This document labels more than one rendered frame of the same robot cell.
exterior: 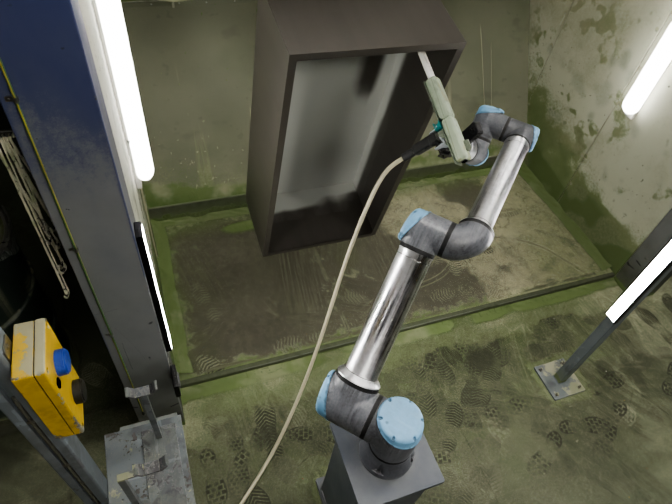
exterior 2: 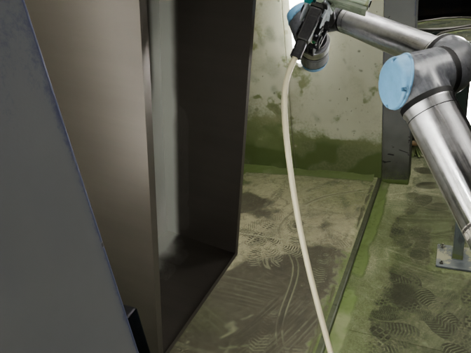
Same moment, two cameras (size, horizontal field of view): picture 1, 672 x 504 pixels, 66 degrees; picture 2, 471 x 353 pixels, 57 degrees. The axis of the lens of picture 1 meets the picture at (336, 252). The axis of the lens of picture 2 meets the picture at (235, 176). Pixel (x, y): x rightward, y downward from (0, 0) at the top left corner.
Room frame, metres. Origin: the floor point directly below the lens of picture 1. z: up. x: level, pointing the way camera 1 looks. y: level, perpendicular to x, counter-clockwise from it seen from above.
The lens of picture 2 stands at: (0.61, 0.63, 1.53)
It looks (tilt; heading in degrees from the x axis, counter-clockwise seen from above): 26 degrees down; 326
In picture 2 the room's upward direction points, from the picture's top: 9 degrees counter-clockwise
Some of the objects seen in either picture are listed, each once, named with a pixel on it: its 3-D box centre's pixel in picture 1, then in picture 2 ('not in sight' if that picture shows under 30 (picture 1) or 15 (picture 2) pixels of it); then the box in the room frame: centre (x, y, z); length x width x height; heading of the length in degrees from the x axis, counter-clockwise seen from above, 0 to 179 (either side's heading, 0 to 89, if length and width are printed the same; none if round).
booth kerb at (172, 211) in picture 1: (358, 183); not in sight; (2.66, -0.07, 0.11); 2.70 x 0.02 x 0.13; 117
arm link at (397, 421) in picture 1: (394, 427); not in sight; (0.69, -0.27, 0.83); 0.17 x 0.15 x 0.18; 70
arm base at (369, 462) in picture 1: (388, 445); not in sight; (0.69, -0.28, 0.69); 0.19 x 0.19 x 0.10
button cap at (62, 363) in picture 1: (61, 362); not in sight; (0.42, 0.47, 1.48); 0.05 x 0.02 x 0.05; 27
